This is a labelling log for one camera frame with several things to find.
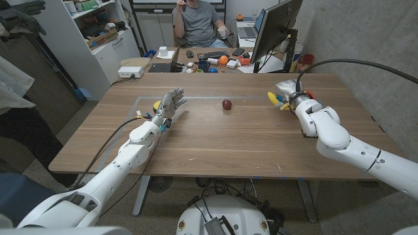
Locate standing person white jacket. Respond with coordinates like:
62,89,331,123
0,0,81,192

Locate white paper sheets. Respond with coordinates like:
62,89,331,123
237,54,285,74

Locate black laptop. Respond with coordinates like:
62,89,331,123
147,45,181,74

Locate beige flat box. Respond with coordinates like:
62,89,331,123
120,57,152,69

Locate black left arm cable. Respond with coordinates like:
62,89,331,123
70,116,153,191

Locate yellow toy banana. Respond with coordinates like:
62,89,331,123
267,91,281,107

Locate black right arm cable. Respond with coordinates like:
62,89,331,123
295,57,418,94

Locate seated person grey shirt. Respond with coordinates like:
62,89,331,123
172,0,231,48

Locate black glove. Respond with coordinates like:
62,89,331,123
0,8,47,36
12,0,47,16

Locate black keyboard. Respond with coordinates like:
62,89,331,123
197,50,229,61

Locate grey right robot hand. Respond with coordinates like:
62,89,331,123
273,79,308,111

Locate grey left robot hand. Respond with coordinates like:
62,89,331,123
151,87,187,128

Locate silver laptop blue screen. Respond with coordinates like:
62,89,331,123
236,8,266,40

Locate white shelf container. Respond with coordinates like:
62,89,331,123
63,0,78,14

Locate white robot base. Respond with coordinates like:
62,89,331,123
176,195,271,235

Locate cardboard box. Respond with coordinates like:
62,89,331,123
85,28,120,49

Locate black computer monitor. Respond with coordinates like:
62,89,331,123
249,0,304,73

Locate white power strip box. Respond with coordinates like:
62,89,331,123
117,66,145,79

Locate white shelf cabinet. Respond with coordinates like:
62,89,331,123
27,0,141,101

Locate dark blue seat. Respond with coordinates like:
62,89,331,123
0,172,55,225

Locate grey table leg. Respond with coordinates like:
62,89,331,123
297,179,318,224
132,176,151,217

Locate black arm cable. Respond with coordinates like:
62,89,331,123
295,57,418,94
70,116,153,191

